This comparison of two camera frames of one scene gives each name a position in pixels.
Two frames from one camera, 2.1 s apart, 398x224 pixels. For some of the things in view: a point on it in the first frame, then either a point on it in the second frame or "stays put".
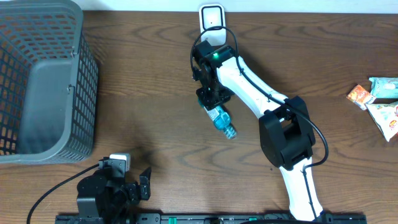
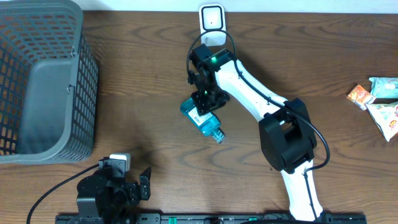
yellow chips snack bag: x=385 y=115 stays put
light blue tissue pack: x=384 y=88 stays put
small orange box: x=360 y=96 stays put
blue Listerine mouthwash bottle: x=221 y=119 -> x=208 y=124
